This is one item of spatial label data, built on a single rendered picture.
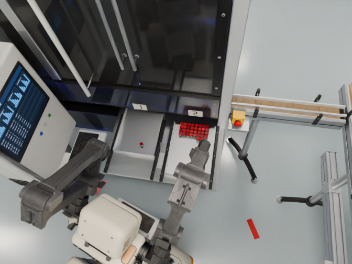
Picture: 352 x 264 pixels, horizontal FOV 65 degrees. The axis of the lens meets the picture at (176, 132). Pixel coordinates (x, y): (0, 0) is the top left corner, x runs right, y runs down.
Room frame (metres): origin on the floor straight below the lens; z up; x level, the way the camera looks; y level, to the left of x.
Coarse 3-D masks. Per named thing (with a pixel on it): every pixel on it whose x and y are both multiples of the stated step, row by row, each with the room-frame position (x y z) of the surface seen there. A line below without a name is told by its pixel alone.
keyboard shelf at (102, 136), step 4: (88, 132) 0.95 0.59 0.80; (92, 132) 0.94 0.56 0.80; (96, 132) 0.94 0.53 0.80; (100, 132) 0.94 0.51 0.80; (100, 136) 0.90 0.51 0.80; (104, 136) 0.90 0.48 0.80; (104, 140) 0.87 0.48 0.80; (72, 148) 0.85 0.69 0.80; (64, 156) 0.80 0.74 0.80; (68, 156) 0.80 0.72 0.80; (64, 160) 0.77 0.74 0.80; (68, 160) 0.76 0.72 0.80; (60, 164) 0.75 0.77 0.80
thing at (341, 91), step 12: (348, 84) 0.92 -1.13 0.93; (348, 96) 0.83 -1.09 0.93; (348, 108) 0.75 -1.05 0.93; (348, 120) 0.67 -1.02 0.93; (348, 132) 0.61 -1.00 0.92; (348, 144) 0.54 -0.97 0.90; (348, 156) 0.47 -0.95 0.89; (348, 168) 0.41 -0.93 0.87; (348, 180) 0.34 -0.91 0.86; (348, 192) 0.28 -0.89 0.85
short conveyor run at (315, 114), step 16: (240, 96) 0.94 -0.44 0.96; (256, 96) 0.92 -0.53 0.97; (320, 96) 0.83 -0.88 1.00; (256, 112) 0.82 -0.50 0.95; (272, 112) 0.81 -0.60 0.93; (288, 112) 0.79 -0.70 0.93; (304, 112) 0.76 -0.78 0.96; (320, 112) 0.74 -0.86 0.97; (336, 112) 0.74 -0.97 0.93; (336, 128) 0.67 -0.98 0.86
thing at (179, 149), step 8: (176, 128) 0.83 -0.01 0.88; (176, 136) 0.77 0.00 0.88; (208, 136) 0.74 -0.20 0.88; (176, 144) 0.72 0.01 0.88; (184, 144) 0.71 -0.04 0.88; (192, 144) 0.70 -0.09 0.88; (168, 152) 0.66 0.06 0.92; (176, 152) 0.67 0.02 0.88; (184, 152) 0.66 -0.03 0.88; (168, 160) 0.62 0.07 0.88; (176, 160) 0.62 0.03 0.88; (184, 160) 0.61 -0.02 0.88; (208, 160) 0.58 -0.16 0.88; (168, 168) 0.57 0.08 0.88; (208, 168) 0.53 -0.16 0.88
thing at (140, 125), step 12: (132, 108) 1.03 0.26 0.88; (132, 120) 0.94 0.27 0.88; (144, 120) 0.92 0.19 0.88; (156, 120) 0.91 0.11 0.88; (120, 132) 0.87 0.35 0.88; (132, 132) 0.85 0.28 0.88; (144, 132) 0.84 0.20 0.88; (156, 132) 0.83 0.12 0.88; (120, 144) 0.78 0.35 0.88; (132, 144) 0.77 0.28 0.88; (144, 144) 0.76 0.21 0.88; (156, 144) 0.73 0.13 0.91; (144, 156) 0.67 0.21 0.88
